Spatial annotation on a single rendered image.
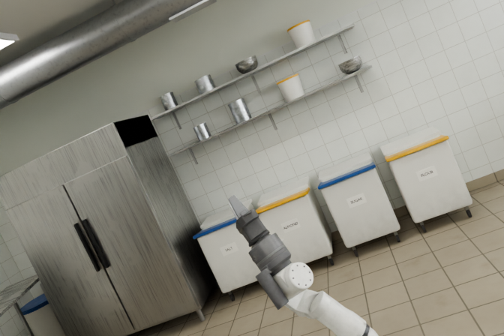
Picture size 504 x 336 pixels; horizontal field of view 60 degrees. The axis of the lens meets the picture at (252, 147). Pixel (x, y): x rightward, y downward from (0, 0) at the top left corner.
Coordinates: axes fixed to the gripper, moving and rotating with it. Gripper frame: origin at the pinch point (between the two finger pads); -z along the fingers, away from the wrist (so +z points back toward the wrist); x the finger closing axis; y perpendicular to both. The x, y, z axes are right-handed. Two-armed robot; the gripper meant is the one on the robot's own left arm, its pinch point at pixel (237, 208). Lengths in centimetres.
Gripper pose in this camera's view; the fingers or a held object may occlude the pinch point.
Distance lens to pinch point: 117.1
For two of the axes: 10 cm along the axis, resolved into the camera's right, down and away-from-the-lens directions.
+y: -8.1, 5.3, -2.3
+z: 5.8, 7.7, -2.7
